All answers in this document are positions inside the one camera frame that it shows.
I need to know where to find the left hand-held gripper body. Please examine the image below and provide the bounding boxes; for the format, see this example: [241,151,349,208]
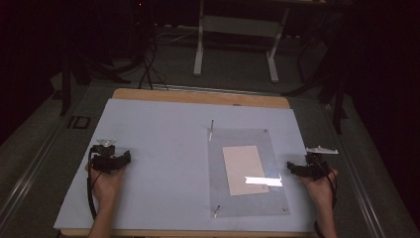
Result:
[89,138,117,175]

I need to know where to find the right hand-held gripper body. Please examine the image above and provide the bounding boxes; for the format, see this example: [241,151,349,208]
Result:
[304,145,340,181]

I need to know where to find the clear acrylic photo frame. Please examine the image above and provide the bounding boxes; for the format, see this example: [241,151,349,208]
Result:
[206,127,291,219]

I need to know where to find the person's left hand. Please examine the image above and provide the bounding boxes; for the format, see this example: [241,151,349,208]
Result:
[84,163,128,210]

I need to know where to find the person's right hand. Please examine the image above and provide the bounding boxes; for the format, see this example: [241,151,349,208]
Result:
[297,168,340,210]

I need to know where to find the black metal stand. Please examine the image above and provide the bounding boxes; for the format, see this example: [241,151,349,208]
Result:
[281,13,351,136]
[57,43,132,117]

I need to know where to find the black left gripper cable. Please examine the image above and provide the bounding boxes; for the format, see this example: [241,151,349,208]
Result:
[86,145,104,221]

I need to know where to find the metal floor rail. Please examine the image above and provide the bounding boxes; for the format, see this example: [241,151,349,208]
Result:
[0,115,72,226]
[321,103,387,238]

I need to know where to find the bundle of black floor cables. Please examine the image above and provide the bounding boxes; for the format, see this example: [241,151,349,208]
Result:
[137,23,199,91]

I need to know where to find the white metal desk frame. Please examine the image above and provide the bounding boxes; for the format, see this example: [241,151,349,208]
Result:
[192,0,292,84]

